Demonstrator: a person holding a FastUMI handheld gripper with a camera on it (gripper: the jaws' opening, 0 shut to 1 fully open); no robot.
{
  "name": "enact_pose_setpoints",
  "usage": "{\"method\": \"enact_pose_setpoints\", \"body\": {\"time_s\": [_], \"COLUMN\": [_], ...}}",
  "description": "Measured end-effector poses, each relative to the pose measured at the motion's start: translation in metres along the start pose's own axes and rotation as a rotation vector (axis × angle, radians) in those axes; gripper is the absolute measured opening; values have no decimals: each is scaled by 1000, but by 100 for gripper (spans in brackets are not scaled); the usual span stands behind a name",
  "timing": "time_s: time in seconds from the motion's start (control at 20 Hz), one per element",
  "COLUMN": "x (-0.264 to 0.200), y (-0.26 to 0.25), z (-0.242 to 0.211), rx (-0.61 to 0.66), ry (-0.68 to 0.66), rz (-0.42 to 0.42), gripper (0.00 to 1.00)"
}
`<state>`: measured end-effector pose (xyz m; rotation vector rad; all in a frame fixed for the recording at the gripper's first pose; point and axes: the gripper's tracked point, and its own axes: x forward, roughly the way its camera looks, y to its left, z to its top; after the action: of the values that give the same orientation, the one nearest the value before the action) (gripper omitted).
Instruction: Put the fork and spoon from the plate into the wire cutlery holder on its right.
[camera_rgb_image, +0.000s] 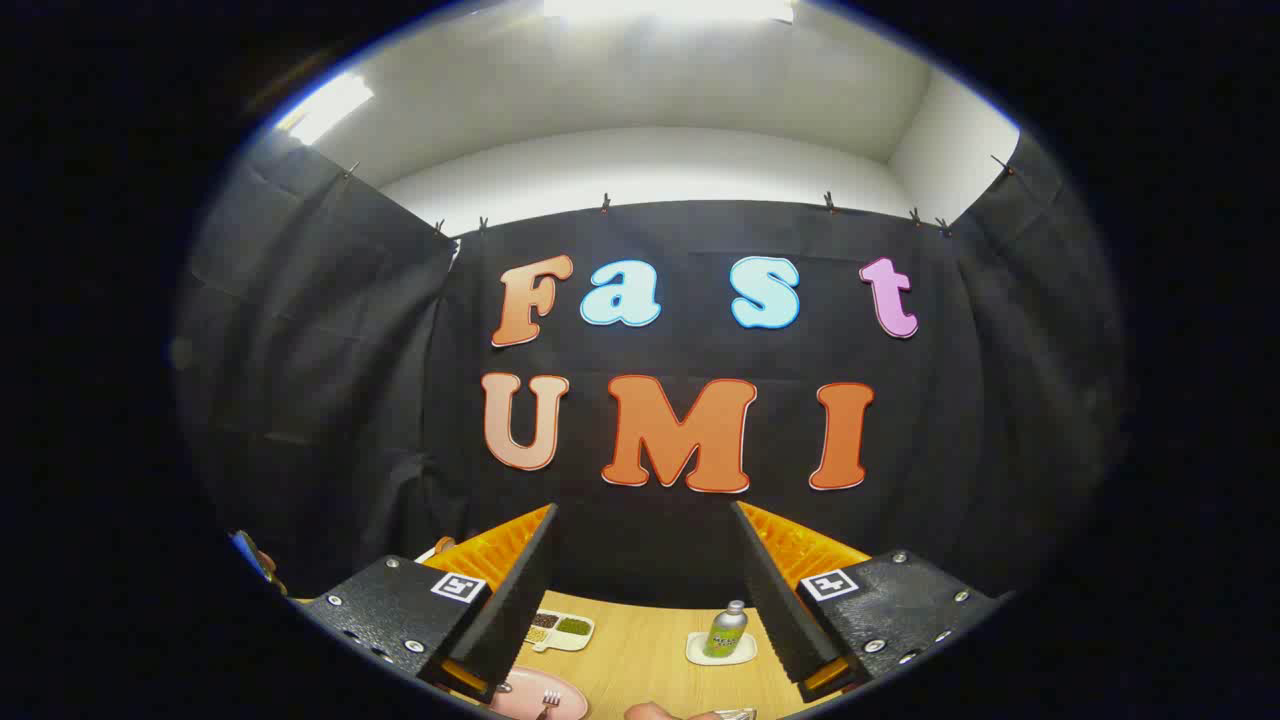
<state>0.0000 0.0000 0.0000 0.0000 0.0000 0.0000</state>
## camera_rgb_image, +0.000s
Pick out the white divided snack dish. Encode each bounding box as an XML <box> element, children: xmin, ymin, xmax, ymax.
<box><xmin>524</xmin><ymin>609</ymin><xmax>596</xmax><ymax>653</ymax></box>

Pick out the green label drink bottle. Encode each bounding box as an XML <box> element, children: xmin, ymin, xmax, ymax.
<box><xmin>703</xmin><ymin>600</ymin><xmax>749</xmax><ymax>659</ymax></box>

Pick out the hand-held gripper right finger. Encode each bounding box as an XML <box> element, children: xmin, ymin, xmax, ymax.
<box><xmin>730</xmin><ymin>500</ymin><xmax>1006</xmax><ymax>704</ymax></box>

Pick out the pink round plate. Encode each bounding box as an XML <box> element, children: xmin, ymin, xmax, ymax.
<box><xmin>490</xmin><ymin>667</ymin><xmax>589</xmax><ymax>720</ymax></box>

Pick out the ceiling light panel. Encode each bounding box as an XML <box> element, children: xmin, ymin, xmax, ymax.
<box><xmin>275</xmin><ymin>72</ymin><xmax>376</xmax><ymax>146</ymax></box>

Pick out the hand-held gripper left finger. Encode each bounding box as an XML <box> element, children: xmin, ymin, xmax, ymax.
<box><xmin>300</xmin><ymin>503</ymin><xmax>559</xmax><ymax>704</ymax></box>

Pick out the white square coaster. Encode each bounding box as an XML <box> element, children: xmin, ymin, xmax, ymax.
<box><xmin>685</xmin><ymin>632</ymin><xmax>758</xmax><ymax>667</ymax></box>

